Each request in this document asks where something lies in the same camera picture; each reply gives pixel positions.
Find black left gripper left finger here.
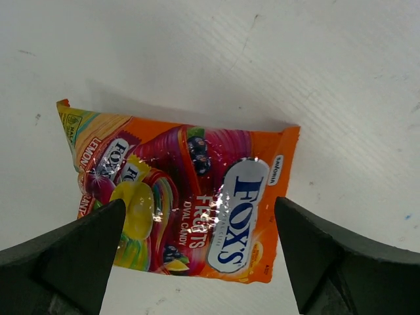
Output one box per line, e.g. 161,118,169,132
1,199,125,314

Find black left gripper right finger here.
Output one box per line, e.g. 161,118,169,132
274,197,419,314

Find orange Fox's candy bag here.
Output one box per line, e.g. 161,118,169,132
56,99,300,284

